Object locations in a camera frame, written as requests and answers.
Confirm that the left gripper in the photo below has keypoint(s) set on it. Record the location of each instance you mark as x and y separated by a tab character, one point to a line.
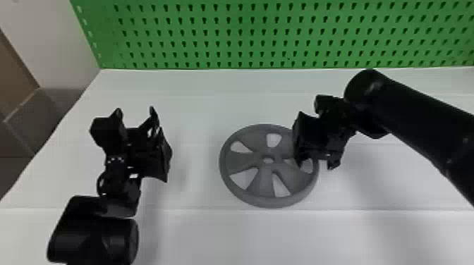
135	157

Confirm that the grey wheel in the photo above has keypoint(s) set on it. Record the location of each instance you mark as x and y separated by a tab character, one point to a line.
259	177

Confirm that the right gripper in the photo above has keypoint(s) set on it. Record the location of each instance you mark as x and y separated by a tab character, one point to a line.
333	138

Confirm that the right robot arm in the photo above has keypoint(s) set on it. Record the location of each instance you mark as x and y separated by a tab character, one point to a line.
414	118

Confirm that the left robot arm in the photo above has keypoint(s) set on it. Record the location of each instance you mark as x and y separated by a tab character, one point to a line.
92	233

